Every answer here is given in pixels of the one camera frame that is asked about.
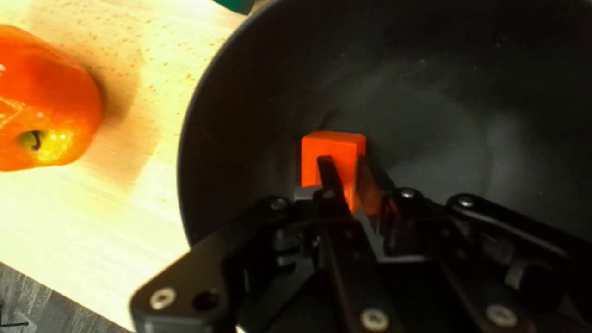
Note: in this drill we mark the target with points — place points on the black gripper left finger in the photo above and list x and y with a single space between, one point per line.
331 184

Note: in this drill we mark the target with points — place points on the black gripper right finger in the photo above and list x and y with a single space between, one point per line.
379 191

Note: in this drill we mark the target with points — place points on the orange-red wooden block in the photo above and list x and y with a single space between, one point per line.
349 158

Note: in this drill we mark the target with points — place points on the red plastic apple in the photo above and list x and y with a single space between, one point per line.
50 106

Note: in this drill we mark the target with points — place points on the green hexagonal wooden block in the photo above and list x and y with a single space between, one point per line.
237 6

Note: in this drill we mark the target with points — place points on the black bowl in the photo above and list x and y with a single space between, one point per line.
484 97

